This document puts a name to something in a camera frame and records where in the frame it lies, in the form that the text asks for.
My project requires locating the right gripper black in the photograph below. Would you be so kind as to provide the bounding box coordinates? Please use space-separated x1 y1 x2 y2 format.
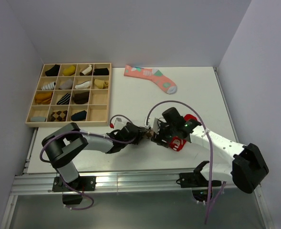
151 119 177 148

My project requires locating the brown argyle sock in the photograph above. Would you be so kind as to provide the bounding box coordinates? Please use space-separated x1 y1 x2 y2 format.
50 110 68 122
143 130 154 140

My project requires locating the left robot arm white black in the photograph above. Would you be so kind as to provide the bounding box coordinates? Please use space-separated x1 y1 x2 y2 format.
40 122 147 190

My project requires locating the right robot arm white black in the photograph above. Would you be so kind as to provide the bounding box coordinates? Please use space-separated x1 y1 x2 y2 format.
145 107 269 194

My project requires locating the red patterned sock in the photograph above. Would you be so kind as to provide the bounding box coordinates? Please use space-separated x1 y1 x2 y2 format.
169 114 197 152

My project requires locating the navy rolled sock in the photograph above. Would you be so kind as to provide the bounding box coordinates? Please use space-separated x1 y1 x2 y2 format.
71 110 87 121

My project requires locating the tan rolled sock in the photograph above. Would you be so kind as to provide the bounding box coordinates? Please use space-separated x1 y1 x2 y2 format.
94 79 109 89

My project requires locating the pink patterned sock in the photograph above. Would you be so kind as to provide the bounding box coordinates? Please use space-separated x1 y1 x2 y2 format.
124 65 177 94

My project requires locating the dark brown rolled sock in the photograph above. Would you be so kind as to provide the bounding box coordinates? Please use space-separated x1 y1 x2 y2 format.
73 91 90 104

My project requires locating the black rolled sock top right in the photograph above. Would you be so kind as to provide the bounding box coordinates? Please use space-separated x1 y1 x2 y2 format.
93 68 110 76

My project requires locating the black rolled sock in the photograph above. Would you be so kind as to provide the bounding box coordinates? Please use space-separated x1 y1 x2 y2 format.
93 68 110 76
45 64 60 77

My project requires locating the brown argyle rolled sock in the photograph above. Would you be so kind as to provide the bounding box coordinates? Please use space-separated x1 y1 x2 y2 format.
50 110 68 122

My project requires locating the black white striped sock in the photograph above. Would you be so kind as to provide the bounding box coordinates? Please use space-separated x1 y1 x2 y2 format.
56 93 71 105

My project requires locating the white brown rolled sock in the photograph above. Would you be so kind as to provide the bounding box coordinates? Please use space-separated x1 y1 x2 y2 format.
79 64 93 76

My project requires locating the wooden compartment tray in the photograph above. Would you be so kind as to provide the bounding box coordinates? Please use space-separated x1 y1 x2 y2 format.
25 63 112 127

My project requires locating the yellow rolled sock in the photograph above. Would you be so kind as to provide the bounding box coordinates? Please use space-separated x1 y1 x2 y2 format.
62 65 76 76

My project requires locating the white striped rolled sock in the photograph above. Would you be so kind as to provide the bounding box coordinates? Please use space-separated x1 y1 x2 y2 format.
41 82 56 91

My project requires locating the mustard rolled sock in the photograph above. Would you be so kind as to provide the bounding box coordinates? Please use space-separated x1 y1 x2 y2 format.
34 92 53 104

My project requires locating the light grey rolled sock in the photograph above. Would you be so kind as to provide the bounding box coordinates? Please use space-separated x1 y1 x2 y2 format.
30 116 46 122

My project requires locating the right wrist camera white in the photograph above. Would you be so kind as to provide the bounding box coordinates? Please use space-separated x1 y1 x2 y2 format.
144 117 160 134

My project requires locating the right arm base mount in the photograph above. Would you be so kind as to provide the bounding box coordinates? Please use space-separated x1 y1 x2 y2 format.
176 169 208 204

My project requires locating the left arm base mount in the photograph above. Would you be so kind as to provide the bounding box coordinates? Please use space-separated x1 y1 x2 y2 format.
52 176 96 210

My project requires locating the aluminium rail frame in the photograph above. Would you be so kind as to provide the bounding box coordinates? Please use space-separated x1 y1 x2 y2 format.
1 68 276 229

